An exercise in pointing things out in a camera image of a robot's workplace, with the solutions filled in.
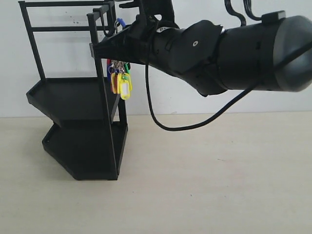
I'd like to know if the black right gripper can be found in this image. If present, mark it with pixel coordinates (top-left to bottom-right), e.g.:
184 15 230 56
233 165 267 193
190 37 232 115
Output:
93 15 188 73

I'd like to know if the colourful key tag bunch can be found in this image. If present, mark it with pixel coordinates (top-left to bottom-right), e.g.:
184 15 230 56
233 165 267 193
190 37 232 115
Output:
106 17 134 100

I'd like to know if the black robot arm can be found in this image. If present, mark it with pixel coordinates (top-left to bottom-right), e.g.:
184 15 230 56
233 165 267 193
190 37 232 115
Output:
93 12 312 97

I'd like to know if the black two-tier corner rack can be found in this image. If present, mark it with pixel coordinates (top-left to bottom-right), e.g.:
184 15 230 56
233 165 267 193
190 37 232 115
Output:
19 0 128 180

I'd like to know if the black cable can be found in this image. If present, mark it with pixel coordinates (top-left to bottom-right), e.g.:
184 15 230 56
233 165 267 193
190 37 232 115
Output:
145 14 312 132

